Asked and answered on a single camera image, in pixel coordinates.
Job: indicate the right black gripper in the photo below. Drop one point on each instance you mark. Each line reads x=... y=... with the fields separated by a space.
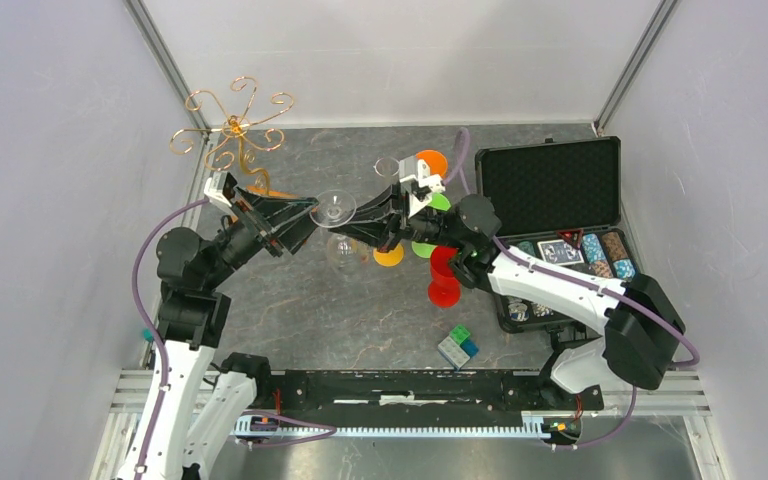
x=376 y=233

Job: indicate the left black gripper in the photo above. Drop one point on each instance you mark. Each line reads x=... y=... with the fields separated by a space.
x=277 y=221

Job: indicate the yellow plastic wine glass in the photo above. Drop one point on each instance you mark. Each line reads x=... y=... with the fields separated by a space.
x=389 y=258

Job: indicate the clear wine glass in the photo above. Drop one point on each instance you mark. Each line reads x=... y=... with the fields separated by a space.
x=335 y=208

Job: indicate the clear champagne flute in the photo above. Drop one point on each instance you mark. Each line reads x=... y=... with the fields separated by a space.
x=387 y=169

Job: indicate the green plastic wine glass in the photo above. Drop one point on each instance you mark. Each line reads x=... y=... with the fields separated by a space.
x=425 y=230

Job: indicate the orange plastic wine glass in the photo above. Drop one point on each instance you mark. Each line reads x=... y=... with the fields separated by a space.
x=435 y=160

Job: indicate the red plastic wine glass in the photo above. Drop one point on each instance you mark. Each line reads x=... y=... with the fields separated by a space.
x=444 y=291

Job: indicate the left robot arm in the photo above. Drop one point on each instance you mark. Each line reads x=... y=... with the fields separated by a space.
x=172 y=441

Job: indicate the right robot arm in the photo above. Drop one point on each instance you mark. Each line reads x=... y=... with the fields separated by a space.
x=638 y=327

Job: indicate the toy brick block stack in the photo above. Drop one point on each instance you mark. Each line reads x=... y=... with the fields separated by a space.
x=458 y=348

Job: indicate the black poker chip case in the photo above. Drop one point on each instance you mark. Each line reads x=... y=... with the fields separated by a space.
x=538 y=190

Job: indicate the red triangular dealer button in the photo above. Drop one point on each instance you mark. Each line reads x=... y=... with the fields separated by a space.
x=572 y=237

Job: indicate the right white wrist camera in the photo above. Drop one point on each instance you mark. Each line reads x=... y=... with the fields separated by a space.
x=417 y=185

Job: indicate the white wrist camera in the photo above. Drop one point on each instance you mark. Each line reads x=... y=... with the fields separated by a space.
x=417 y=185
x=219 y=189

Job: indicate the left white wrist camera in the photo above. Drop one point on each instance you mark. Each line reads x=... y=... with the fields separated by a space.
x=219 y=189

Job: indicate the gold wire glass rack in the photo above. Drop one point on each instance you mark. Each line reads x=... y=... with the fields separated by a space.
x=241 y=138

